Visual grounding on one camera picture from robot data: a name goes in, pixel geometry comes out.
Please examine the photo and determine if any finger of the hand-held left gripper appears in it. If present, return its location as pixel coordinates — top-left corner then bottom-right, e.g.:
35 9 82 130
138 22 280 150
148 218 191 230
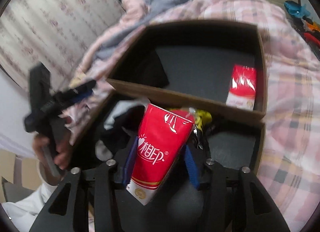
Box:
67 79 97 104

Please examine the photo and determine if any black yellow wet wipes pack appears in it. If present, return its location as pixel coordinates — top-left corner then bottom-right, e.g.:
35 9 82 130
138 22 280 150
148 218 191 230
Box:
166 108 213 147

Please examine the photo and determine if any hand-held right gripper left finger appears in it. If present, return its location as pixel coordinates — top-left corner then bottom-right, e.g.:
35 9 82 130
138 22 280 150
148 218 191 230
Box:
29 134 140 232

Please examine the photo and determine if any pile of colourful clothes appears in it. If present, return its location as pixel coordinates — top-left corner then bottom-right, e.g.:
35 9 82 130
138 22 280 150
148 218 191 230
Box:
292 17 320 60

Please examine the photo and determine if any person's left forearm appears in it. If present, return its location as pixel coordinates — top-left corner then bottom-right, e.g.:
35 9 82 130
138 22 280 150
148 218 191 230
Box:
1 162 60 225

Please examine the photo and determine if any person's left hand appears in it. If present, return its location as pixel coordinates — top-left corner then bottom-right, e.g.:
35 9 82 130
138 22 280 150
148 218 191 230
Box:
32 132 73 185

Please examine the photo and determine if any floral pink curtain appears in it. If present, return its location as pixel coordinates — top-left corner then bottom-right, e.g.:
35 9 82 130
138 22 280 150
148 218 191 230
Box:
0 0 125 92

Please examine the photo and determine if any black knitted cloth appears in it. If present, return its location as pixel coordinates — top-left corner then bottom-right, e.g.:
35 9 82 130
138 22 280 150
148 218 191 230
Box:
142 52 170 87

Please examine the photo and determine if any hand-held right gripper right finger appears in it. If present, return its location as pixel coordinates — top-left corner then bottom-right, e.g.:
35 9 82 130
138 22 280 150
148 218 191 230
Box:
184 144 292 232

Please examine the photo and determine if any grey blanket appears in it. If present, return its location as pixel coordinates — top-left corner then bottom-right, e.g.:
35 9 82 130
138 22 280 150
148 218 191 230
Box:
96 0 188 60

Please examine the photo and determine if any light grey microfibre cloth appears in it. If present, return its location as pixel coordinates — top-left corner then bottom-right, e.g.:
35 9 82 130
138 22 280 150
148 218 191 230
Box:
96 98 150 161

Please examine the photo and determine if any pink plaid duvet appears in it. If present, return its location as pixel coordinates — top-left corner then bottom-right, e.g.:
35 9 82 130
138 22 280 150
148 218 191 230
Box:
62 0 320 222

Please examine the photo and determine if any shallow brown cardboard box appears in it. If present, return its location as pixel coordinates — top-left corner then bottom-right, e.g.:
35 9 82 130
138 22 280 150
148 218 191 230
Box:
70 90 267 232

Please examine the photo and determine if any blue plastic bag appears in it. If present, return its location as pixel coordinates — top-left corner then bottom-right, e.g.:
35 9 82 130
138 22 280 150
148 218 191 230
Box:
284 0 313 18

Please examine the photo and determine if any deep brown cardboard box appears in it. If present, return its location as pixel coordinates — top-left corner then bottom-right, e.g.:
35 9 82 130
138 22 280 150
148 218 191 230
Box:
106 19 269 120

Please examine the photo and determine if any plain pink quilt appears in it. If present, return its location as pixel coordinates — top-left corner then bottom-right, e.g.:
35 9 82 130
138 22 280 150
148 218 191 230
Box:
75 0 150 77

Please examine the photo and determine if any red tissue pack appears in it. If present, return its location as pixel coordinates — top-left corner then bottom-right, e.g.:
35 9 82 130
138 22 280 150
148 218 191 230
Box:
225 64 258 111
125 103 195 206

